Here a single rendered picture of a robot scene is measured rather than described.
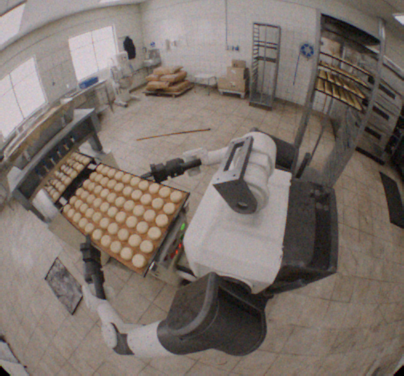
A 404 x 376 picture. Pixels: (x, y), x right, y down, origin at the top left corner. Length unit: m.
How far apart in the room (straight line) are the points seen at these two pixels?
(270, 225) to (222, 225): 0.08
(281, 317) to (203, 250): 1.41
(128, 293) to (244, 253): 1.45
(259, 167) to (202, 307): 0.20
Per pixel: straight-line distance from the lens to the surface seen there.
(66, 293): 2.09
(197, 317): 0.23
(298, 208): 0.34
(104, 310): 0.59
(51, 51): 4.51
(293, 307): 1.66
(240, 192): 0.20
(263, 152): 0.25
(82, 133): 1.21
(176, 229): 0.74
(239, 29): 4.23
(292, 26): 4.05
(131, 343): 0.42
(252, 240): 0.29
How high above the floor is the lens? 1.50
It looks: 47 degrees down
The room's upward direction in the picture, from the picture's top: 4 degrees counter-clockwise
